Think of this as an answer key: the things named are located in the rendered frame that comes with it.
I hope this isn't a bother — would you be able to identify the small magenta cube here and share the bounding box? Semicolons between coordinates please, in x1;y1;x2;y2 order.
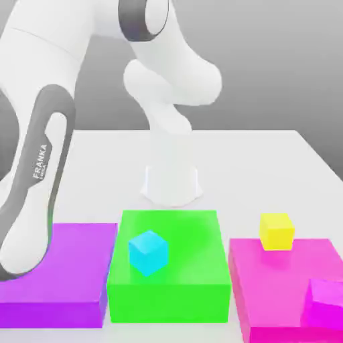
299;277;343;329

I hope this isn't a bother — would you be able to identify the large pink box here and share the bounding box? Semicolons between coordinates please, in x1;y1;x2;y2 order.
228;237;343;343

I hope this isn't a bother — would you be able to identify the large purple box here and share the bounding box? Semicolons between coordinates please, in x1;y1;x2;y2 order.
0;222;119;329

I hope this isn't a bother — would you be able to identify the small cyan cube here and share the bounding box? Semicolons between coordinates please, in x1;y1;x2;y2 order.
128;229;169;277

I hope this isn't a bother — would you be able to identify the small yellow cube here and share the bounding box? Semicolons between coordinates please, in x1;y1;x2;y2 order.
259;212;295;252

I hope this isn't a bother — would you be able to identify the large green box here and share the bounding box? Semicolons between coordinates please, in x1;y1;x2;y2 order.
107;210;232;324

